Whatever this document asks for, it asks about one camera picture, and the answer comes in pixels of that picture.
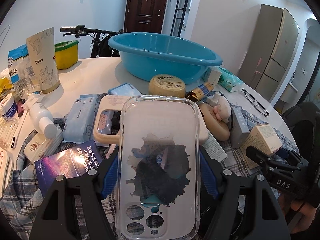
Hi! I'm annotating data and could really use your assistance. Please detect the black backpack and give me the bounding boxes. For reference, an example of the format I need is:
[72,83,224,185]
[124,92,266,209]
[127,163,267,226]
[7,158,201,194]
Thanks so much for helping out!
[281,102,319,155]

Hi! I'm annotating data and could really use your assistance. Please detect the grey rectangular box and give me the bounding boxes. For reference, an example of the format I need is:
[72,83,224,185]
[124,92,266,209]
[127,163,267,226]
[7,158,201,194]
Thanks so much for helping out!
[229,107,250,148]

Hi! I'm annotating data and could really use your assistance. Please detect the right hand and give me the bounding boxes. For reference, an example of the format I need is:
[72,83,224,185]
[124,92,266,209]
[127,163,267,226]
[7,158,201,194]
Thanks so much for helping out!
[278,193,317,233]

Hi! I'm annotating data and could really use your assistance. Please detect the black eyeglasses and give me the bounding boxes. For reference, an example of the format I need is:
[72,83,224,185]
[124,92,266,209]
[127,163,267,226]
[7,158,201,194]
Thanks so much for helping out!
[241,88,269,117]

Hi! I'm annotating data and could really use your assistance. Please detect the blue plastic basin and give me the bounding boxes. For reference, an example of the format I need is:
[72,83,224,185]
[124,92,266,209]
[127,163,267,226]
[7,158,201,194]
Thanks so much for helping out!
[108,32,222,85]

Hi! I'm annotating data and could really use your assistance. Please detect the gold blue tube box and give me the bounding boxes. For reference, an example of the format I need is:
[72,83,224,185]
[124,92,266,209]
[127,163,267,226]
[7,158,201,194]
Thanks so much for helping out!
[185,82,214,103]

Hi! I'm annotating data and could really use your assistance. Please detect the white small bottle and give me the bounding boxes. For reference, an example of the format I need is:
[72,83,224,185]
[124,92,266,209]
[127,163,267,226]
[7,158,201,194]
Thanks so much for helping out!
[206,92,221,107]

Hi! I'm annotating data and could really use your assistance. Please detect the small white box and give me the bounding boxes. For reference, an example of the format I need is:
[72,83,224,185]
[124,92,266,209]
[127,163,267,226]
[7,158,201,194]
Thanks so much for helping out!
[202,67,221,86]

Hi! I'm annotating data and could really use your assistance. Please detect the blue white bag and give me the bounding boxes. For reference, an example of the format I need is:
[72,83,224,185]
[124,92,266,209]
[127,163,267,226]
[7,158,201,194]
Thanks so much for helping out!
[8,44,34,100]

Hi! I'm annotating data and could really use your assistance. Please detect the white spray bottle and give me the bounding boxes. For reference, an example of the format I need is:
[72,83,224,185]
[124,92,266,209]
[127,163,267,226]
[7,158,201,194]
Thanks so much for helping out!
[22,93,57,139]

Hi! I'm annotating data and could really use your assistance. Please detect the dark blue purple box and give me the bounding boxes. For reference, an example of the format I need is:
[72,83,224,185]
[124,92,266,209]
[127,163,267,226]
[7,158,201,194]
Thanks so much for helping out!
[34,140,103,197]

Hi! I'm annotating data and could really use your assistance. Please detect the beige Debo tube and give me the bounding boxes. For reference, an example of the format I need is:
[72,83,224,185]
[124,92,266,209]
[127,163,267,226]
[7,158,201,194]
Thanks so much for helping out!
[26,27,60,94]

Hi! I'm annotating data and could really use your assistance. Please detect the plaid shirt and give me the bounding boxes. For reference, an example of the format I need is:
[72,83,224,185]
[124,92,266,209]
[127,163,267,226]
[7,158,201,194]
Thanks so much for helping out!
[1,103,299,239]

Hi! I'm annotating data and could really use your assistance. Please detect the clear phone case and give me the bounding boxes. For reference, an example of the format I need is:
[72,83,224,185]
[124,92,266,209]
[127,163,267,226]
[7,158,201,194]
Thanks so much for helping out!
[116,95,200,239]

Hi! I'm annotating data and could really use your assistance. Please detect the white jar blue label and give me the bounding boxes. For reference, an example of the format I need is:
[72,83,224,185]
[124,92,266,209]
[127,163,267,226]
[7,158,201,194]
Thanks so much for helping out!
[1,93,17,118]

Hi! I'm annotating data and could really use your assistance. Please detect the pink plush toy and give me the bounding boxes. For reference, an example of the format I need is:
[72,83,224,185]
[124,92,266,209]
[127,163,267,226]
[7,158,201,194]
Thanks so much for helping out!
[213,96,231,124]

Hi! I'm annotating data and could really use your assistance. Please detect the gold refrigerator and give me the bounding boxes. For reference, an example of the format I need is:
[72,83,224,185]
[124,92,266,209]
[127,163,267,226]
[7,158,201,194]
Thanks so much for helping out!
[238,4,299,101]

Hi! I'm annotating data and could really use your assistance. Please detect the brown entrance door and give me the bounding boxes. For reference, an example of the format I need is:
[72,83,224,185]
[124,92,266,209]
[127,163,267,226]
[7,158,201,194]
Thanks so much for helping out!
[124,0,167,33]

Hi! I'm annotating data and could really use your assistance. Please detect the black bicycle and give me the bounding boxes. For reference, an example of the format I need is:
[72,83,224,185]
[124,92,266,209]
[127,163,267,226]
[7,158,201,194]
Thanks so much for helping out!
[60,25,124,58]

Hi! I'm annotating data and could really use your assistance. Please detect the pink blue wipes pack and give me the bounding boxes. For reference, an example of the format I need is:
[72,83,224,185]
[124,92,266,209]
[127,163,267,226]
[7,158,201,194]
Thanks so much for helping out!
[97,110,115,135]

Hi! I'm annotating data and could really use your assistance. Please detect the round beige tin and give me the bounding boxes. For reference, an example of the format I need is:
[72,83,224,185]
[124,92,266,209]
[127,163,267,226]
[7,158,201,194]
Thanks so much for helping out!
[149,74,186,98]

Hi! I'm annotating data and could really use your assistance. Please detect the white flat box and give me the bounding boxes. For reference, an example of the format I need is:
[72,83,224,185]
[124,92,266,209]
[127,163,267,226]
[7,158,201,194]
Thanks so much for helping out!
[23,125,63,165]

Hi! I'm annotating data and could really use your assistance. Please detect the yellow container green lid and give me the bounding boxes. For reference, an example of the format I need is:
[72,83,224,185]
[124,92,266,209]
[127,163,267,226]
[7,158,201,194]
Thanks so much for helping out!
[55,40,79,70]

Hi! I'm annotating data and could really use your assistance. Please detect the blue wet wipes pack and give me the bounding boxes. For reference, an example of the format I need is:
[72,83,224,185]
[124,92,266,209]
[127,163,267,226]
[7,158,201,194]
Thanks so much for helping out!
[62,97,98,144]

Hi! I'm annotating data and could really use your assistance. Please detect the green tissue pack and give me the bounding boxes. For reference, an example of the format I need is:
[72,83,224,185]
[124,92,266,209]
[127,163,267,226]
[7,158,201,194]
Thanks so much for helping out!
[218,67,243,92]

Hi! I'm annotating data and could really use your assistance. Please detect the beige cutting board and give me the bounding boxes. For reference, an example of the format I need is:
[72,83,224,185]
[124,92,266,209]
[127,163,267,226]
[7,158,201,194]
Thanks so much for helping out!
[93,95,129,145]

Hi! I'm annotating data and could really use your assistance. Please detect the cream cardboard box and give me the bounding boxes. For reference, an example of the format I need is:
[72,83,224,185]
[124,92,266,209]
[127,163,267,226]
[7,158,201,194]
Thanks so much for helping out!
[240,124,283,170]

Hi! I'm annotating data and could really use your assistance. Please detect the beige round sponge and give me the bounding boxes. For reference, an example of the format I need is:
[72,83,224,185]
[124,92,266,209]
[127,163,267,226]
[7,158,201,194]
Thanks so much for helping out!
[199,103,230,141]

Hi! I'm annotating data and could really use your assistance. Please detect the clear plastic box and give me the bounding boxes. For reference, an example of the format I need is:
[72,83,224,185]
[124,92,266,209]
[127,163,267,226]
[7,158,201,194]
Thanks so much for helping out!
[0,117,18,148]

